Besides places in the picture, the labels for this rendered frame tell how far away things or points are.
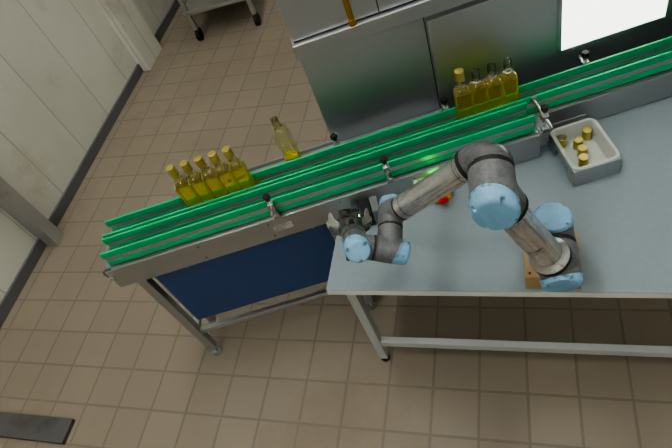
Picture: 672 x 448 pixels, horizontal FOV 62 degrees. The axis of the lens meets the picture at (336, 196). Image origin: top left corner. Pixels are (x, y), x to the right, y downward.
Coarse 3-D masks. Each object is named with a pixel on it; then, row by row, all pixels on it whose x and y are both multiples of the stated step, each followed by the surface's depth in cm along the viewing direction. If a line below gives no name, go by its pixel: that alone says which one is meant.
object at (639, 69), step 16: (640, 64) 208; (656, 64) 209; (592, 80) 210; (608, 80) 211; (624, 80) 212; (544, 96) 212; (560, 96) 213; (576, 96) 214; (480, 112) 213; (528, 112) 216; (432, 128) 215; (384, 144) 217; (336, 160) 219; (288, 176) 221; (240, 192) 223; (192, 208) 225; (144, 224) 228
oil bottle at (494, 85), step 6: (486, 78) 206; (492, 78) 204; (498, 78) 204; (486, 84) 206; (492, 84) 205; (498, 84) 205; (492, 90) 207; (498, 90) 207; (492, 96) 209; (498, 96) 210; (492, 102) 211; (498, 102) 212
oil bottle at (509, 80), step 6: (504, 72) 205; (510, 72) 204; (504, 78) 204; (510, 78) 204; (516, 78) 205; (504, 84) 206; (510, 84) 206; (516, 84) 207; (504, 90) 208; (510, 90) 208; (516, 90) 209; (504, 96) 211; (510, 96) 211; (516, 96) 211; (504, 102) 213; (510, 102) 213
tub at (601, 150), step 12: (588, 120) 213; (552, 132) 214; (564, 132) 215; (576, 132) 216; (600, 132) 208; (588, 144) 214; (600, 144) 211; (612, 144) 203; (564, 156) 205; (576, 156) 212; (600, 156) 209; (612, 156) 204; (576, 168) 200
